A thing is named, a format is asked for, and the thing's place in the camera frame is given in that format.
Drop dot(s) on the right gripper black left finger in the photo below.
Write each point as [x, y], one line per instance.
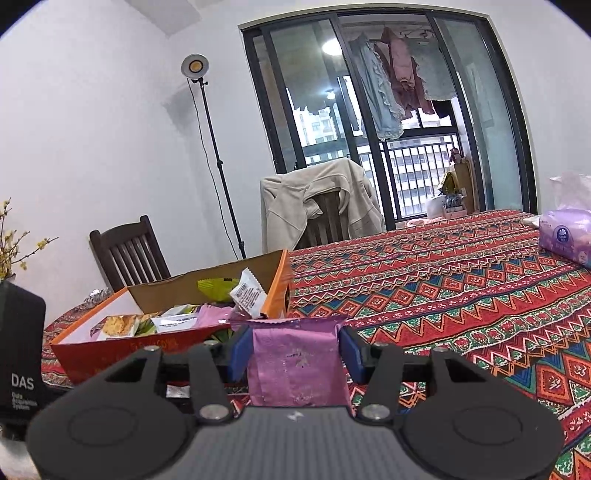
[136, 417]

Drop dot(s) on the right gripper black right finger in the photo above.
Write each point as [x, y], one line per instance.
[453, 419]

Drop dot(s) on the purple snack packet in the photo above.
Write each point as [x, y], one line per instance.
[296, 362]

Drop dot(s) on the orange cardboard snack box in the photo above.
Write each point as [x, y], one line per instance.
[81, 356]

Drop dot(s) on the biscuit picture snack packet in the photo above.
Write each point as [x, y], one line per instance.
[120, 326]

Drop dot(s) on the white green snack packet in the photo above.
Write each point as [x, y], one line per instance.
[177, 318]

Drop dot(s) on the pink snack packet in box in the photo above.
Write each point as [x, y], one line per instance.
[212, 316]

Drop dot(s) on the colourful patterned tablecloth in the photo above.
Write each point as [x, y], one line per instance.
[480, 286]

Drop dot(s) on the yellow flower branches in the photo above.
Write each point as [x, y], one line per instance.
[12, 257]

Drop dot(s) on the green snack packet in box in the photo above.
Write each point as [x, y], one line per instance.
[217, 289]

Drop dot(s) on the dark wooden chair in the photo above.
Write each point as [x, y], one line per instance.
[129, 254]

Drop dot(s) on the white brown snack packet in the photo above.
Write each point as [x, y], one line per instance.
[249, 296]

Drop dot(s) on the purple tissue pack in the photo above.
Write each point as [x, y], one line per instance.
[567, 233]

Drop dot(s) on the chair with beige jacket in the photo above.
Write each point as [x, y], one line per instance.
[328, 227]

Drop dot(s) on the beige jacket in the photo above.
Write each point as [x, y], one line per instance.
[290, 201]

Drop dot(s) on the hanging light blue garment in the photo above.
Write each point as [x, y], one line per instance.
[386, 113]

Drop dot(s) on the black framed sliding glass door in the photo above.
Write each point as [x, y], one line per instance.
[315, 111]

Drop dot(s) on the hanging white grey garment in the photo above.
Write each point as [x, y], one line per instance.
[433, 70]

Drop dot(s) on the hanging pink garment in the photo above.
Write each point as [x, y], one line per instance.
[401, 69]

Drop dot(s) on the studio light on stand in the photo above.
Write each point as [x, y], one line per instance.
[194, 68]

